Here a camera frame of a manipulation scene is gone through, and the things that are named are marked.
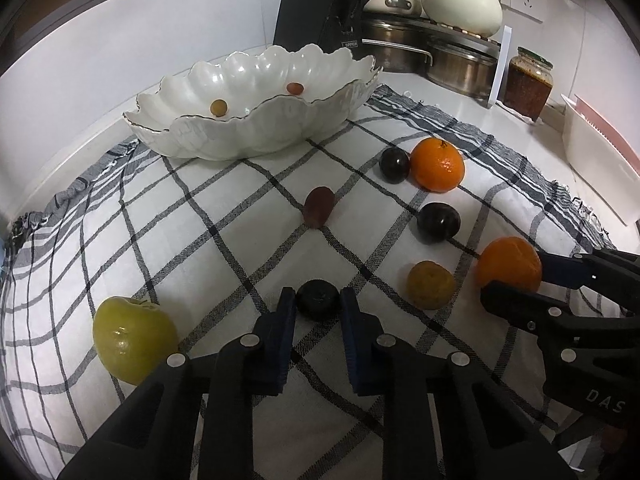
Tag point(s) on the white plastic dish rack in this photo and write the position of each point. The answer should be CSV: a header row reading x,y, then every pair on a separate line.
x,y
602,158

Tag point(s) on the steel pot with lid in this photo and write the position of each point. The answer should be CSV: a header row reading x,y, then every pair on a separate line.
x,y
389,34

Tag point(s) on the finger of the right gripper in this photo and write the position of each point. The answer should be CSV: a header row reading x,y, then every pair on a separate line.
x,y
544,316
595,268

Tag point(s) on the orange tangerine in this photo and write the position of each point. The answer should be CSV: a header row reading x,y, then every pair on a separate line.
x,y
511,260
437,165

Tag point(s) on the black white checked cloth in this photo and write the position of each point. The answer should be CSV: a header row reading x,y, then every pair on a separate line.
x,y
214,243

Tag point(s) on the dark plum beside orange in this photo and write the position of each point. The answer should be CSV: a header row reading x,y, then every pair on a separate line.
x,y
394,164

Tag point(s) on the dark plum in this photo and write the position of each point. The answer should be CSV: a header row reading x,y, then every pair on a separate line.
x,y
318,301
394,164
438,221

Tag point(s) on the glass jar of sauce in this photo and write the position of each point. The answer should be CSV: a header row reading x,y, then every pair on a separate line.
x,y
529,82

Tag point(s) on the green apple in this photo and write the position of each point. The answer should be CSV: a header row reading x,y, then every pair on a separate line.
x,y
132,337

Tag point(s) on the black knife block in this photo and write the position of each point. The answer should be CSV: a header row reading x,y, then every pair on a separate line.
x,y
329,24

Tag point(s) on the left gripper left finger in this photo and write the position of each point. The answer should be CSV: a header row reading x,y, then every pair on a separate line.
x,y
255,364

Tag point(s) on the small yellow-brown fruit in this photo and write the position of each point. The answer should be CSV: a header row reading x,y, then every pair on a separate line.
x,y
219,108

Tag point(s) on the small red-brown fruit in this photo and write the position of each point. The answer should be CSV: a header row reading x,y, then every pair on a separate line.
x,y
295,88

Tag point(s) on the reddish brown date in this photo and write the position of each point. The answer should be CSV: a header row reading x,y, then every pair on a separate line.
x,y
318,207

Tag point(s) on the yellowish green tangerine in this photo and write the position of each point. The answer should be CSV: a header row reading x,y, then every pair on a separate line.
x,y
430,286

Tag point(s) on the white scalloped ceramic bowl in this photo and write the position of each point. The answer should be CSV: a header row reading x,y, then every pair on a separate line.
x,y
263,117

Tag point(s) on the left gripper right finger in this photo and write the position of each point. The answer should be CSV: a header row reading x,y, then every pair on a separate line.
x,y
381,364

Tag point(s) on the steel pot lower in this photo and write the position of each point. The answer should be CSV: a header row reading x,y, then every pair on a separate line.
x,y
462,70

